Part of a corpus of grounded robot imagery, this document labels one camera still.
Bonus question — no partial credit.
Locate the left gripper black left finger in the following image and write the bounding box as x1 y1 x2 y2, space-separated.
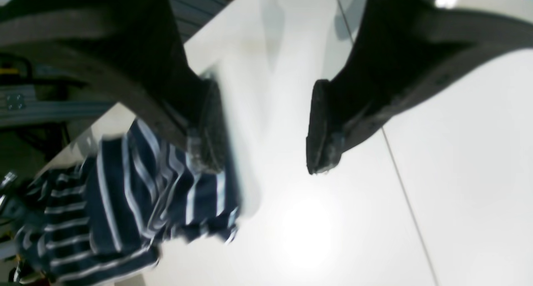
1 0 227 172

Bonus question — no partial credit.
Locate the navy white striped T-shirt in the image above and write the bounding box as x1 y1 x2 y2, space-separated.
15 119 240 286

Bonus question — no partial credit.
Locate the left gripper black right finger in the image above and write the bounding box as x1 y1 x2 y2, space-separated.
306 0 533 174

